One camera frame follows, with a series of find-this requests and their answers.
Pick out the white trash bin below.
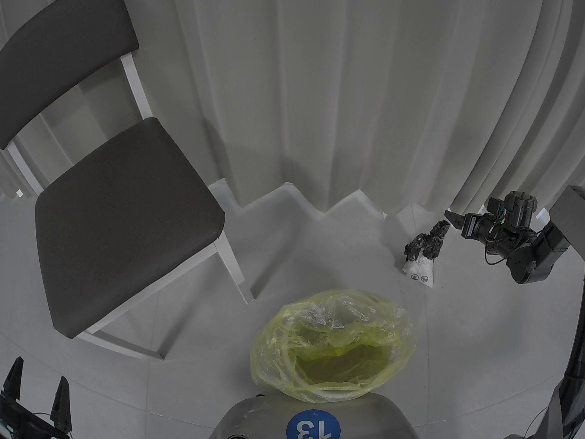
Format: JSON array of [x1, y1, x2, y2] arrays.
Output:
[[274, 373, 380, 402]]

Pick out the clear printed wrapper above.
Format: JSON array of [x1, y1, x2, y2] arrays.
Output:
[[402, 255, 435, 288]]

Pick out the black cable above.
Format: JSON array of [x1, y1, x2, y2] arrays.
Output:
[[526, 405, 549, 434]]

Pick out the dark grey white-framed chair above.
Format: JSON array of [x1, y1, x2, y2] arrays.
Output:
[[0, 0, 256, 361]]

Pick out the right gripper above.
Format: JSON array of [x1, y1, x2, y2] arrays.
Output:
[[444, 211, 499, 243]]

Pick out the yellow plastic bag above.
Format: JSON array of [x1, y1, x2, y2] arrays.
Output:
[[250, 289, 417, 402]]

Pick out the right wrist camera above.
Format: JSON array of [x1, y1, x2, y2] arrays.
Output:
[[485, 196, 505, 222]]

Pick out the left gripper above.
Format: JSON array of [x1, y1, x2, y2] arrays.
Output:
[[0, 356, 73, 439]]

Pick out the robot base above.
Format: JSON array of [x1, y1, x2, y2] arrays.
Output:
[[215, 391, 417, 439]]

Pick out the white curtain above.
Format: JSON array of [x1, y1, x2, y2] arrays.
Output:
[[0, 0, 585, 220]]

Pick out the black plastic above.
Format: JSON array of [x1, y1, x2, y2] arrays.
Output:
[[405, 220, 451, 260]]

